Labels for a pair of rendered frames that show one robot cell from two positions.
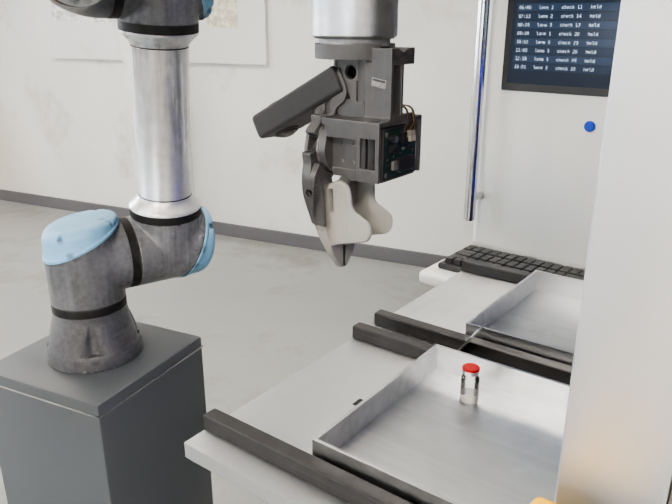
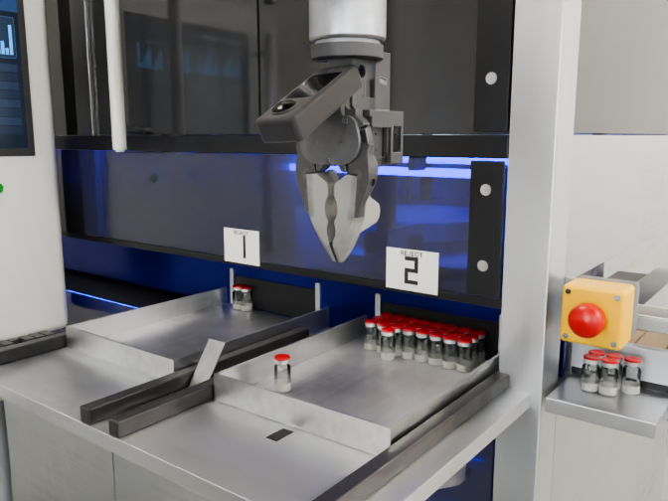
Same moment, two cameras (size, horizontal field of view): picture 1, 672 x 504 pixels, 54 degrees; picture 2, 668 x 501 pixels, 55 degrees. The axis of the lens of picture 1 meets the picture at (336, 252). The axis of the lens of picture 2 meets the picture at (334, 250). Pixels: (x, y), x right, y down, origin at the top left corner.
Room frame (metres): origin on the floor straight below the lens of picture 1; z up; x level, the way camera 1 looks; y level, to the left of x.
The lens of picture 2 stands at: (0.63, 0.64, 1.21)
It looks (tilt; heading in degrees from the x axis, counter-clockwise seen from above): 10 degrees down; 270
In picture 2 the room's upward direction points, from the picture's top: straight up
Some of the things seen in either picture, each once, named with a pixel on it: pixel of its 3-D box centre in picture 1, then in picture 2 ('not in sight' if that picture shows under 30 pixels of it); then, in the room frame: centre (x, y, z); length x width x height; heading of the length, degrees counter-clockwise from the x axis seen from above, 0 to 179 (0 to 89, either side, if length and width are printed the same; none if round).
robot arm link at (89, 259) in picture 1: (88, 256); not in sight; (1.00, 0.40, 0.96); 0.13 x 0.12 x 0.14; 124
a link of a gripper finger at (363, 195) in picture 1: (365, 220); (336, 214); (0.62, -0.03, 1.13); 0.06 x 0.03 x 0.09; 53
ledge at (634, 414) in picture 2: not in sight; (612, 399); (0.26, -0.16, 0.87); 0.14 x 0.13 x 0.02; 53
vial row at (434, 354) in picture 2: not in sight; (416, 344); (0.50, -0.28, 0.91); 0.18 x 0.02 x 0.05; 143
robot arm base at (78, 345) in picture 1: (92, 324); not in sight; (0.99, 0.40, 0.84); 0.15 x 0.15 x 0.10
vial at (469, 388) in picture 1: (469, 384); (282, 374); (0.69, -0.16, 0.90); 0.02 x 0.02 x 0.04
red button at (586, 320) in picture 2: not in sight; (587, 319); (0.33, -0.10, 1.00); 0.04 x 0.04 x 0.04; 53
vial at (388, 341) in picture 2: not in sight; (388, 343); (0.55, -0.28, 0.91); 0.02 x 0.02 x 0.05
